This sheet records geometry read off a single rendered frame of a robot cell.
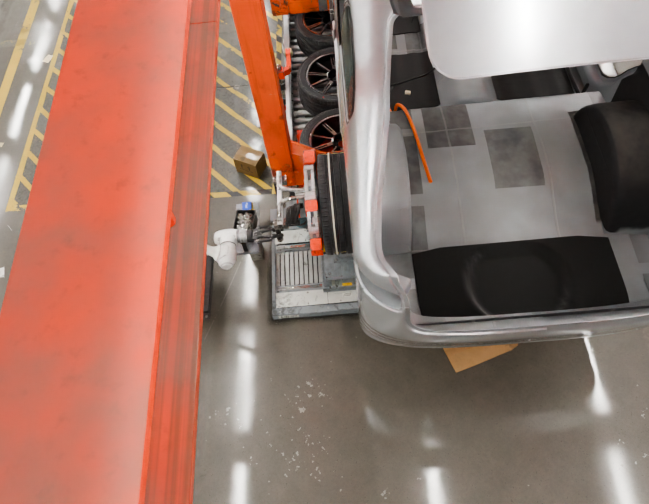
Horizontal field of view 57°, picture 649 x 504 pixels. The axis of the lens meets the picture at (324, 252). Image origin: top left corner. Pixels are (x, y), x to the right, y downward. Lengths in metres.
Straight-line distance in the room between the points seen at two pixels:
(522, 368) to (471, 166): 1.45
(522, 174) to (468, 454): 1.81
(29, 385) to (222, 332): 3.59
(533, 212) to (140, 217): 3.05
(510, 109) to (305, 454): 2.64
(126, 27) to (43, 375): 0.75
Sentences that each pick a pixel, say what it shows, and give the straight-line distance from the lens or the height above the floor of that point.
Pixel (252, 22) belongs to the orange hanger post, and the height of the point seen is 1.96.
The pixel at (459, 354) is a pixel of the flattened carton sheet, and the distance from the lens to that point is 4.33.
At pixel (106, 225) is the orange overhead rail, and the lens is 1.05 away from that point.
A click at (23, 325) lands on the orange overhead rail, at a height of 3.22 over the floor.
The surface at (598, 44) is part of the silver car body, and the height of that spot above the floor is 2.86.
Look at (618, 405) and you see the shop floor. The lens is 4.48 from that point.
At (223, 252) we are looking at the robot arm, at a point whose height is 0.91.
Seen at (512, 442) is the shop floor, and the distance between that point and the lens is 4.22.
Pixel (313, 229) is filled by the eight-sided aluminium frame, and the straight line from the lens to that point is 3.65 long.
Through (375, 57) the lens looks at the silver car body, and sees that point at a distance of 3.22.
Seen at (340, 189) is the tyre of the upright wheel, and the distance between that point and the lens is 3.57.
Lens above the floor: 4.02
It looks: 59 degrees down
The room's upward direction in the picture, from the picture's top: 9 degrees counter-clockwise
